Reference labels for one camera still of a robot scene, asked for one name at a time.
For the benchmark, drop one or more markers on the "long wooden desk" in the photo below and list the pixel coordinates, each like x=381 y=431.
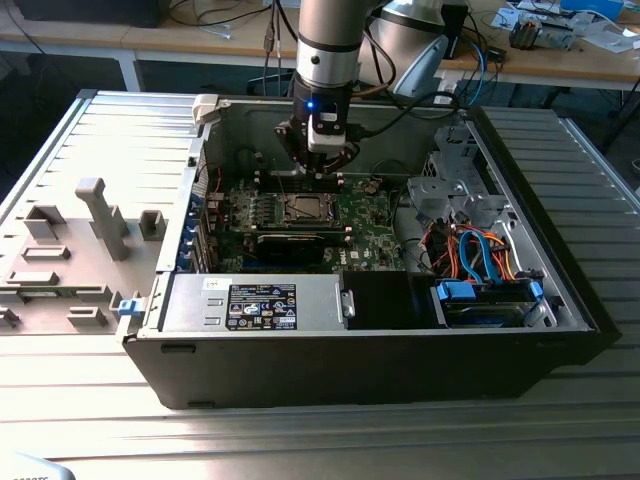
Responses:
x=150 y=37

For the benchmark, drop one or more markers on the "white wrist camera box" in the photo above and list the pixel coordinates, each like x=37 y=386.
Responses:
x=322 y=142

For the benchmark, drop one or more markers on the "green motherboard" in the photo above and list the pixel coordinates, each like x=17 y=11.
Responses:
x=370 y=230

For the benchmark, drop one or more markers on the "black graphics card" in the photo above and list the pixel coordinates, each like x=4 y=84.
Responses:
x=290 y=247

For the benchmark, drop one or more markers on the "cluttered wooden desk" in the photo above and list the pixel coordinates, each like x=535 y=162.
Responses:
x=550 y=65

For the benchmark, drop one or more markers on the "silver CPU plate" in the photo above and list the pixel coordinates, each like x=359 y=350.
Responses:
x=310 y=207

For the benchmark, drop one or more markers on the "grey metal device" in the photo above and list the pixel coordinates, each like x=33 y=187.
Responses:
x=557 y=35

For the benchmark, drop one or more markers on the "blue box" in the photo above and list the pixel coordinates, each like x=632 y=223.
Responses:
x=595 y=6

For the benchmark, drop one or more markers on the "hard disk in blue carrier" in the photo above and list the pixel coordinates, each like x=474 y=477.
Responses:
x=480 y=312

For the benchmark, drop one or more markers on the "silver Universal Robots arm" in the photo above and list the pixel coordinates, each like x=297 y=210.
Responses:
x=327 y=45

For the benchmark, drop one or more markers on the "green RAM stick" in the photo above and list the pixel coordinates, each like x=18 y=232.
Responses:
x=42 y=293

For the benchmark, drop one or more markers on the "white label tag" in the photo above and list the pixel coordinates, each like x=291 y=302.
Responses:
x=447 y=92

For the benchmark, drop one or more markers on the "black RAM slot bank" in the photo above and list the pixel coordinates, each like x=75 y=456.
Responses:
x=280 y=228
x=272 y=182

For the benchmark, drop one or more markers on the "white papers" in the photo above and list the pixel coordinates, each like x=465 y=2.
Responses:
x=610 y=37

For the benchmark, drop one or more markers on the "metal disk bay cage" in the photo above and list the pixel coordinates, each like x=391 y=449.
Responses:
x=435 y=200

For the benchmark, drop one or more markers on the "black fan shroud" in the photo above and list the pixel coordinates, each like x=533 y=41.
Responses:
x=380 y=300

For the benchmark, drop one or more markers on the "pale grey rounded device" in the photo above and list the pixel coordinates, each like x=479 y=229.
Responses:
x=30 y=470

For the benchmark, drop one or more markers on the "black open PC case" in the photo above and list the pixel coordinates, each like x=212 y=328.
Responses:
x=350 y=370

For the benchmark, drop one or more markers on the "dark finned heat sink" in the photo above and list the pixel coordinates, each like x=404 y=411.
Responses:
x=525 y=32

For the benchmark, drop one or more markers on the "silver power supply with label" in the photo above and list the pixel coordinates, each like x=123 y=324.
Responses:
x=190 y=300

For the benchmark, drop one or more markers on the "black monitor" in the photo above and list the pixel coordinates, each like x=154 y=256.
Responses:
x=90 y=12

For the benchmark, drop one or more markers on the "blue case latch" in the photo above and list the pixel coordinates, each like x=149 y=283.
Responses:
x=127 y=307

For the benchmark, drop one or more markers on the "grey parts rack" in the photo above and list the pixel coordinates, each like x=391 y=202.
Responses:
x=75 y=240

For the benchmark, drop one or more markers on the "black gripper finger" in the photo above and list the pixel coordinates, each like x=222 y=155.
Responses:
x=345 y=156
x=295 y=145

